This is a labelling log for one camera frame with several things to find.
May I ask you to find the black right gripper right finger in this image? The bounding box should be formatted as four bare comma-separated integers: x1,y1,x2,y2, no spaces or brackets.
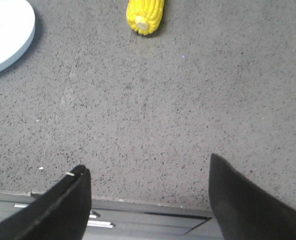
208,153,296,240

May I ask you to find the yellow corn cob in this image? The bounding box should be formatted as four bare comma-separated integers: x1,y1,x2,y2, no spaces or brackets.
126,0,165,36

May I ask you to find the light blue round plate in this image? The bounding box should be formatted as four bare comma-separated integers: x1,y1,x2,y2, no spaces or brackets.
0,0,36,72

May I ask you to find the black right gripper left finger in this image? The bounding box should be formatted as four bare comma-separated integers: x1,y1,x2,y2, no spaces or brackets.
0,165,92,240

